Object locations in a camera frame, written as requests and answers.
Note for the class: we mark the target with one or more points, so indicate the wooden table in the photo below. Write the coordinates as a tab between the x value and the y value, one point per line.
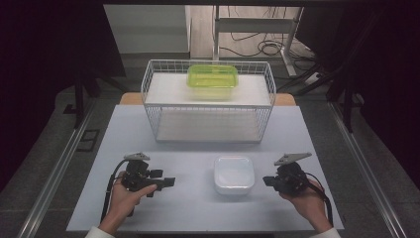
130	98

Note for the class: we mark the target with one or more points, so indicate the aluminium floor rail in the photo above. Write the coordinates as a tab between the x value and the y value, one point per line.
366	172
52	175

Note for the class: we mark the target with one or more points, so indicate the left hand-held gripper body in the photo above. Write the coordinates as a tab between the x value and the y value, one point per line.
138	173

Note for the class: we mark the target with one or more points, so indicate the black curtain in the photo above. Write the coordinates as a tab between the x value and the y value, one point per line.
39	66
389	72

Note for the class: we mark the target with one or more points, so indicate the person's right hand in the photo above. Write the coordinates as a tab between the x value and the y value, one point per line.
308	206

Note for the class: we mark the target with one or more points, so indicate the black metal stand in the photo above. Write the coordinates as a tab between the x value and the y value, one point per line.
346	99
79	99

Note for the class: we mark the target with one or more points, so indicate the white cabinet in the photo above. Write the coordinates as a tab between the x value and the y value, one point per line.
147	29

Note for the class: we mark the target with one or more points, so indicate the white power strip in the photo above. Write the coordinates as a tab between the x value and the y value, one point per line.
312	78

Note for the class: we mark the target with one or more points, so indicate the white plastic container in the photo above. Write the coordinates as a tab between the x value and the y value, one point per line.
233	174

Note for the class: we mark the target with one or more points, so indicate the green transparent plastic container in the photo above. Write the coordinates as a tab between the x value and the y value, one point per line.
212	76

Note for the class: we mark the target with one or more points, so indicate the person's left hand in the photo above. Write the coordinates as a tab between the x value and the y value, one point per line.
124	203

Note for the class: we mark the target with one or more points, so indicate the black floor plate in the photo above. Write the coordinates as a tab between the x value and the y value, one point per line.
88	140

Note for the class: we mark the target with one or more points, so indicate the white metal desk frame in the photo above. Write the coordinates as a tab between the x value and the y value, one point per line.
254	24

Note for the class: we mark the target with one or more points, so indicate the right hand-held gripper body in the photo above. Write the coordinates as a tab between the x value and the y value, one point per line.
292	178

